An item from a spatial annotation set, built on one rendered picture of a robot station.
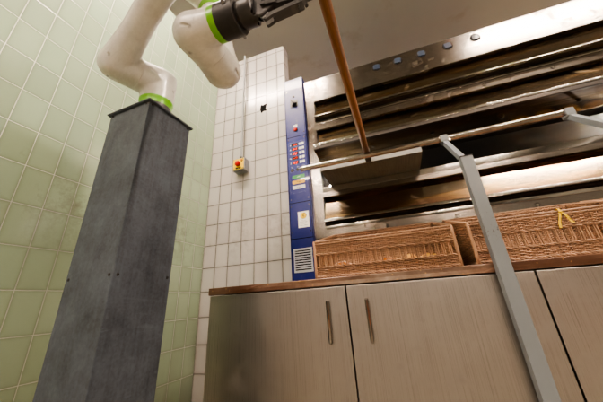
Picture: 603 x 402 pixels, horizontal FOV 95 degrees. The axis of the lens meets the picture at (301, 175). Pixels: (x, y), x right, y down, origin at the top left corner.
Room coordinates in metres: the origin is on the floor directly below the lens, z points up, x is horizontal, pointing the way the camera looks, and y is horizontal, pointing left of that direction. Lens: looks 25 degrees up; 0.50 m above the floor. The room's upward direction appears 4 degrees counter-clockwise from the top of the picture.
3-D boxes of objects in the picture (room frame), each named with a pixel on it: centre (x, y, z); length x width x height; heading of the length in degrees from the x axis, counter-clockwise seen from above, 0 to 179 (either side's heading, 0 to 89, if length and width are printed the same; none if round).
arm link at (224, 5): (0.47, 0.15, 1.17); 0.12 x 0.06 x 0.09; 162
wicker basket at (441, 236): (1.34, -0.36, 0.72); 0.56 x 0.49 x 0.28; 73
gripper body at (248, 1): (0.45, 0.08, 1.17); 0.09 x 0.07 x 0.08; 72
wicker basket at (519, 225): (1.15, -0.92, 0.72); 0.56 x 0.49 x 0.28; 72
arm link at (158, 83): (0.90, 0.59, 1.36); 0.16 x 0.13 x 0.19; 143
